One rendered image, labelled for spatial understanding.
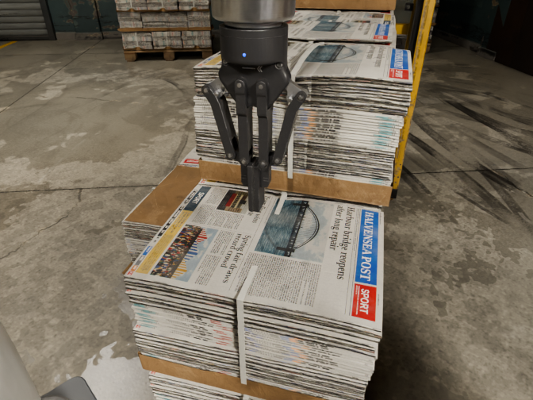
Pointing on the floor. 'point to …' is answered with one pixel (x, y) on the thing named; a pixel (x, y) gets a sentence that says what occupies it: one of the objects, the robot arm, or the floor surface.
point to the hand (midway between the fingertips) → (256, 184)
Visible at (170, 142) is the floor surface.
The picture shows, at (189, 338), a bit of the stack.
